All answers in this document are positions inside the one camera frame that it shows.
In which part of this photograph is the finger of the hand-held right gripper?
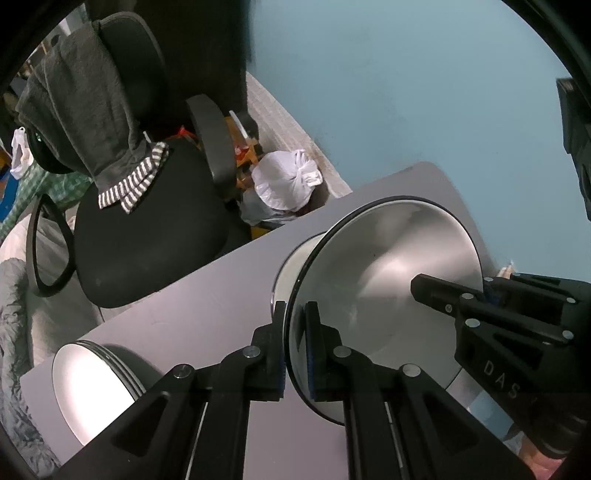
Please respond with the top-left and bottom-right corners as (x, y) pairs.
(482, 273), (585, 325)
(410, 273), (575, 347)

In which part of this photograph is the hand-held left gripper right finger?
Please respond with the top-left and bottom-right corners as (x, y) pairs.
(305, 302), (536, 480)

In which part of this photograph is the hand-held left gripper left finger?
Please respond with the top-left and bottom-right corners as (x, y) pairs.
(51, 301), (287, 480)

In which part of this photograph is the silver metal bowl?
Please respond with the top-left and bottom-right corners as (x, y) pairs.
(283, 198), (486, 425)

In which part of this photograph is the white ribbed bowl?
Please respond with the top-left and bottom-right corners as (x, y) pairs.
(269, 232), (333, 324)

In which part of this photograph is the person's right forearm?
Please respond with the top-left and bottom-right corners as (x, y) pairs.
(508, 436), (561, 480)

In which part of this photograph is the dark box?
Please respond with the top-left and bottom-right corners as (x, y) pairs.
(556, 78), (591, 208)

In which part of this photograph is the grey plastic bag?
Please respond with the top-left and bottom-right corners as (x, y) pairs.
(239, 188), (303, 228)

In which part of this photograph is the black office chair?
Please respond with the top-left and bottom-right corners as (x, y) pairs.
(25, 11), (252, 309)

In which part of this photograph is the white tied plastic bag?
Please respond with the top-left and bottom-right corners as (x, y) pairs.
(252, 148), (324, 214)

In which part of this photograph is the orange yellow packaging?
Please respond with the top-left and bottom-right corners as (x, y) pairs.
(226, 113), (262, 190)

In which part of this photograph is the light grey pillow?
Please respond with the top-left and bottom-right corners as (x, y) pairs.
(0, 217), (101, 370)

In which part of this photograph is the grey quilted blanket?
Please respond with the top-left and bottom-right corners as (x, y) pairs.
(0, 258), (62, 467)

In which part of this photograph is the green checkered cloth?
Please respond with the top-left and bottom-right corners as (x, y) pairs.
(0, 164), (90, 241)

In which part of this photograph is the grey sweater with striped hem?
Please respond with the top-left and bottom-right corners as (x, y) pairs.
(16, 21), (171, 214)

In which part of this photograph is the small white plastic bag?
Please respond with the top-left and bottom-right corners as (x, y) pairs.
(10, 127), (34, 180)

